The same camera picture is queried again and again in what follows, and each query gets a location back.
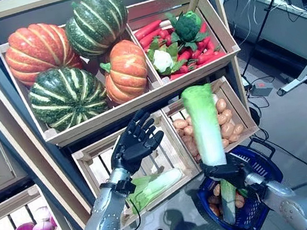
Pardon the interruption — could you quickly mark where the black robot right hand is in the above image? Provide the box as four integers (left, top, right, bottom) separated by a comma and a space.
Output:
198, 149, 257, 194

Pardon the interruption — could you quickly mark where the wooden carrot crate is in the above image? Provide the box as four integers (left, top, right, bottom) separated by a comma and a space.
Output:
124, 0, 245, 93

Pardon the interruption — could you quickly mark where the green broccoli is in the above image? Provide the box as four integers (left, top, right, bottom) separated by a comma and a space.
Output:
166, 6, 213, 54

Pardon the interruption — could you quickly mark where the black shelf caster wheel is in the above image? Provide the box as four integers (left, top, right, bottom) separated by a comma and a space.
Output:
249, 105, 262, 125

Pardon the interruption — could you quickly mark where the black floor cable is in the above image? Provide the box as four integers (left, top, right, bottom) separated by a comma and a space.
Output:
251, 120, 307, 192

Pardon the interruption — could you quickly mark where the white standing desk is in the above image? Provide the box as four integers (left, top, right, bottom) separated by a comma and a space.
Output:
221, 0, 307, 103

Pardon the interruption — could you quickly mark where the wooden pumpkin crate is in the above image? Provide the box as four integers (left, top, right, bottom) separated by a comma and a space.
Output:
0, 2, 171, 155

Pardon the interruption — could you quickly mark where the wooden slatted crate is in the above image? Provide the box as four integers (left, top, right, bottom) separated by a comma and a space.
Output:
67, 105, 208, 230

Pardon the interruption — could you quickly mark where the blue plastic shopping basket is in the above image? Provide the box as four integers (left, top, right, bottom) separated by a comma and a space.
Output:
190, 139, 291, 230

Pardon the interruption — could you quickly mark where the green white napa cabbage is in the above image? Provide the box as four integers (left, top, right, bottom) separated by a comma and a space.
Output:
218, 177, 241, 225
181, 82, 228, 170
123, 167, 189, 216

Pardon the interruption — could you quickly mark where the large orange pumpkin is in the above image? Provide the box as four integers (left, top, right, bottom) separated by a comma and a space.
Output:
1, 16, 86, 90

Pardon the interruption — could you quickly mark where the small orange pumpkin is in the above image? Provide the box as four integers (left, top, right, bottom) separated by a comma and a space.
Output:
97, 37, 152, 107

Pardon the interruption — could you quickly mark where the black tripod pole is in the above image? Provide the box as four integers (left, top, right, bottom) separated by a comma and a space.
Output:
230, 0, 307, 79

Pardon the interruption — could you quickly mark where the large green striped pumpkin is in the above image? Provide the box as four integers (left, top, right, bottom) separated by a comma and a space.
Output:
24, 61, 112, 136

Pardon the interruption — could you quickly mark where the wooden potato crate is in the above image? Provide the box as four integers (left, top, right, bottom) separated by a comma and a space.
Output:
157, 71, 265, 176

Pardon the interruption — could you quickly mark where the black basket pull handle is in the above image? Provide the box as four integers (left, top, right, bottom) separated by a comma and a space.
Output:
245, 135, 278, 166

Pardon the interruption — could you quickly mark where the grey power box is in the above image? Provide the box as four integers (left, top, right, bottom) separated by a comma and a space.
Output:
248, 79, 275, 100

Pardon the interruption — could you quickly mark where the white cauliflower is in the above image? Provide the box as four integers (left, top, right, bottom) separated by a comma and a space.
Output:
146, 41, 190, 78

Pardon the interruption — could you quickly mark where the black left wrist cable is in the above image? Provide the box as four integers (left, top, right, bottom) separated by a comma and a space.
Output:
106, 193, 144, 230

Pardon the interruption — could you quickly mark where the wooden side display shelf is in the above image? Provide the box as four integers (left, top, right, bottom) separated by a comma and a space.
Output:
0, 90, 37, 202

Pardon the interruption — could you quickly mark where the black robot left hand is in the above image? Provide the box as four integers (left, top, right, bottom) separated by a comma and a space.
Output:
104, 107, 170, 178

